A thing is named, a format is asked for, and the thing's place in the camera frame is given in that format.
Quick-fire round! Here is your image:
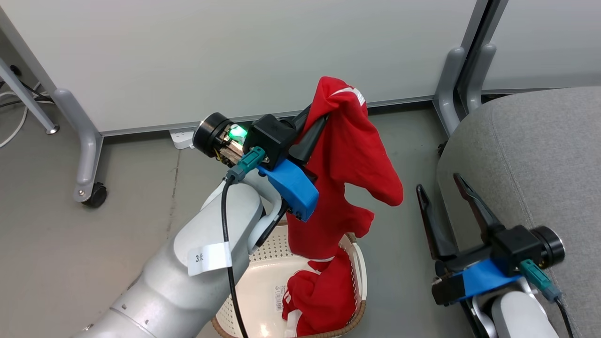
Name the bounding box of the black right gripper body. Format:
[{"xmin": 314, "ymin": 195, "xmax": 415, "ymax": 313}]
[{"xmin": 434, "ymin": 225, "xmax": 566, "ymax": 278}]

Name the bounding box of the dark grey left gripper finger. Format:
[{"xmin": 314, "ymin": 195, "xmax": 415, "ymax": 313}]
[
  {"xmin": 291, "ymin": 105, "xmax": 314, "ymax": 138},
  {"xmin": 288, "ymin": 115, "xmax": 329, "ymax": 165}
]

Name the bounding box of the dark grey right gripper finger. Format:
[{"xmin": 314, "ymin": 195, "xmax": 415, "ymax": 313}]
[
  {"xmin": 416, "ymin": 184, "xmax": 459, "ymax": 261},
  {"xmin": 453, "ymin": 173, "xmax": 506, "ymax": 243}
]

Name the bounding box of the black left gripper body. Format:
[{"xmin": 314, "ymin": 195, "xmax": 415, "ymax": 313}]
[{"xmin": 193, "ymin": 112, "xmax": 300, "ymax": 171}]

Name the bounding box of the red garment with white trim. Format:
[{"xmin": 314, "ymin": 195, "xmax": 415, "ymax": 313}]
[{"xmin": 282, "ymin": 76, "xmax": 404, "ymax": 338}]

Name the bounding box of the grey fabric sofa seat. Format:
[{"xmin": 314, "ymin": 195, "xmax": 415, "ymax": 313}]
[{"xmin": 437, "ymin": 86, "xmax": 601, "ymax": 338}]

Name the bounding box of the white perforated laundry basket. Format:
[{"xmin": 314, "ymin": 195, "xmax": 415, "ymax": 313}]
[{"xmin": 211, "ymin": 224, "xmax": 368, "ymax": 338}]

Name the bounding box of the barcode sticker in basket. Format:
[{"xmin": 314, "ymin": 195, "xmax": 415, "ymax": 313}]
[{"xmin": 273, "ymin": 284, "xmax": 288, "ymax": 313}]

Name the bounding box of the white power strip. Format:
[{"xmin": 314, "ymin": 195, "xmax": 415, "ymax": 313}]
[{"xmin": 170, "ymin": 129, "xmax": 198, "ymax": 150}]

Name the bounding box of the narrow white partition panel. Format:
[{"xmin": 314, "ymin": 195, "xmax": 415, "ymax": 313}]
[{"xmin": 483, "ymin": 0, "xmax": 601, "ymax": 92}]

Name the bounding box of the grey metal table leg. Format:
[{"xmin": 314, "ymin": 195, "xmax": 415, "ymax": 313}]
[{"xmin": 0, "ymin": 57, "xmax": 60, "ymax": 136}]

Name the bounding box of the black cable with teal plug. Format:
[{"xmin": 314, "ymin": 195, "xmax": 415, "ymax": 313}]
[
  {"xmin": 519, "ymin": 259, "xmax": 576, "ymax": 338},
  {"xmin": 221, "ymin": 146, "xmax": 266, "ymax": 338}
]

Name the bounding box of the black cable on floor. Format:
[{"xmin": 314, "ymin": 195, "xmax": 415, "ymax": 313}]
[{"xmin": 0, "ymin": 66, "xmax": 53, "ymax": 108}]

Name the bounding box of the white cable on floor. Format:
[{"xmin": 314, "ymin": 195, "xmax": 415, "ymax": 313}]
[{"xmin": 0, "ymin": 91, "xmax": 30, "ymax": 149}]

